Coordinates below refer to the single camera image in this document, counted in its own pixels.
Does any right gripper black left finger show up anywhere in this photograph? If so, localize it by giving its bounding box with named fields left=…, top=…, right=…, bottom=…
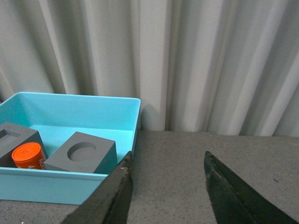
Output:
left=62, top=151, right=133, bottom=224

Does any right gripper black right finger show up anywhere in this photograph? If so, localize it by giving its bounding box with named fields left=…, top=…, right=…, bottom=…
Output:
left=204, top=151, right=298, bottom=224

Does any gray block with round recess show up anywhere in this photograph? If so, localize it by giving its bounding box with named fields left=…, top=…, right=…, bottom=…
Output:
left=44, top=132, right=118, bottom=175

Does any orange cylinder part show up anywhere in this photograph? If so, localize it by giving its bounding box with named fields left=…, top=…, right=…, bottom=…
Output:
left=11, top=142, right=46, bottom=170

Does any gray block with square recess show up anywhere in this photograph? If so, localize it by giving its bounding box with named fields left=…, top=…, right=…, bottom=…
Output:
left=0, top=122, right=48, bottom=168

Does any light blue plastic box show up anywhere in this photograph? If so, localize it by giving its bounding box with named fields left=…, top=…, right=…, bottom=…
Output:
left=0, top=92, right=141, bottom=205

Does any white pleated curtain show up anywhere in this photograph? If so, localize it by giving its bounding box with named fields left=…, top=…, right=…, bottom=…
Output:
left=0, top=0, right=299, bottom=136

